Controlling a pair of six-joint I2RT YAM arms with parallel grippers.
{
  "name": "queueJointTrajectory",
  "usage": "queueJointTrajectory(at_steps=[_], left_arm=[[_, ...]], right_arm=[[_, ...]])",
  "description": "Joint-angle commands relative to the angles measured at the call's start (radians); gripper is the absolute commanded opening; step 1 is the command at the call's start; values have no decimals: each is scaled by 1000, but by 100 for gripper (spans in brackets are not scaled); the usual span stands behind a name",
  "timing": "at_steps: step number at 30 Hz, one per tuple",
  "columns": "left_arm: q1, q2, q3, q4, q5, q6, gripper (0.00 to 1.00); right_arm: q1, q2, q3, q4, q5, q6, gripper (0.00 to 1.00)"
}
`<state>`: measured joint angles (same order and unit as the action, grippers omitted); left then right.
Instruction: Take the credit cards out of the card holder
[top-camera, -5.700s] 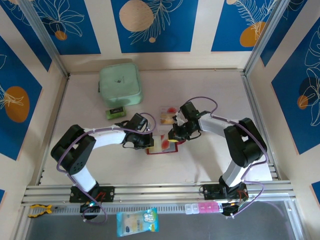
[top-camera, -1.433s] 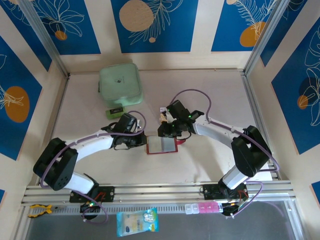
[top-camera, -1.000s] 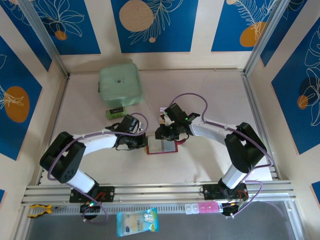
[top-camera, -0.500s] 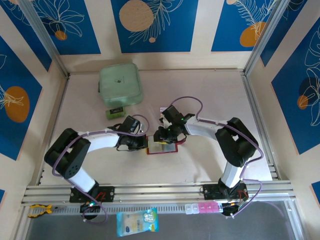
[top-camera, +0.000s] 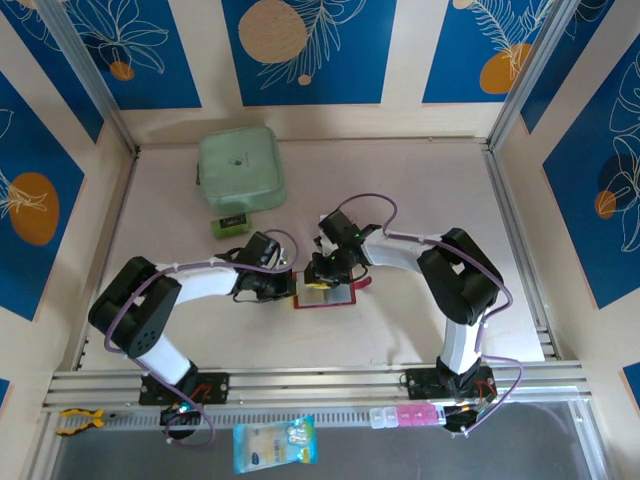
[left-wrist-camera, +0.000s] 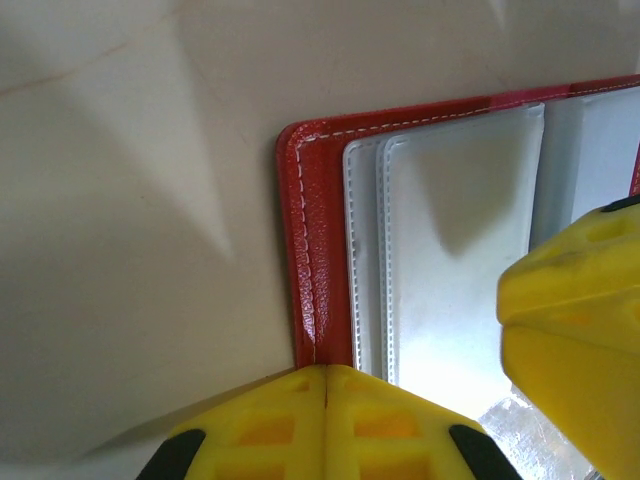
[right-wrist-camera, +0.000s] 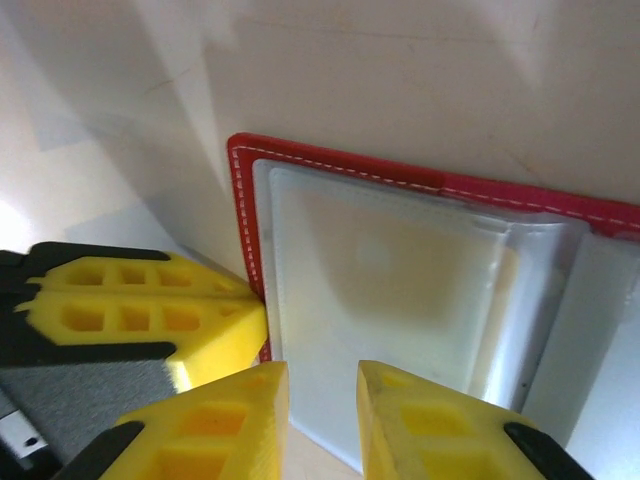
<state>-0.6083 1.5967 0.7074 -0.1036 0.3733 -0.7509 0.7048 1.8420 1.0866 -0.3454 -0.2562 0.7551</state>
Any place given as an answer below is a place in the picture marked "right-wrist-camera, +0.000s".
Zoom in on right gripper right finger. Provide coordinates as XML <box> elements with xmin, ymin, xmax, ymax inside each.
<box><xmin>357</xmin><ymin>359</ymin><xmax>596</xmax><ymax>480</ymax></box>

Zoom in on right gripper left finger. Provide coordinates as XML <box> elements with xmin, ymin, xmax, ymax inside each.
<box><xmin>99</xmin><ymin>360</ymin><xmax>290</xmax><ymax>480</ymax></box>

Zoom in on red card holder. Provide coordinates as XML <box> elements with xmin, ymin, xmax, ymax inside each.
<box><xmin>227</xmin><ymin>132</ymin><xmax>640</xmax><ymax>476</ymax></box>

